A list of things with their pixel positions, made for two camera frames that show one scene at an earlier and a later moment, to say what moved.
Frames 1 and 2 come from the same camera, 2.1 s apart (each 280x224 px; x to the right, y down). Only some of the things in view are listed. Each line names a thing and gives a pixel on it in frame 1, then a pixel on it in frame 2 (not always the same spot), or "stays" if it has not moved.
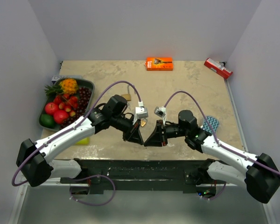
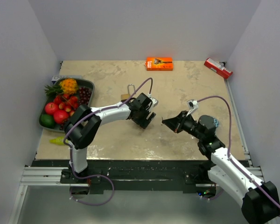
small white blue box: (56, 78) stays
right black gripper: (155, 139) → (176, 123)
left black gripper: (133, 134) → (143, 122)
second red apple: (60, 116) stays
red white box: (218, 67) stays
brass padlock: (127, 96) stays
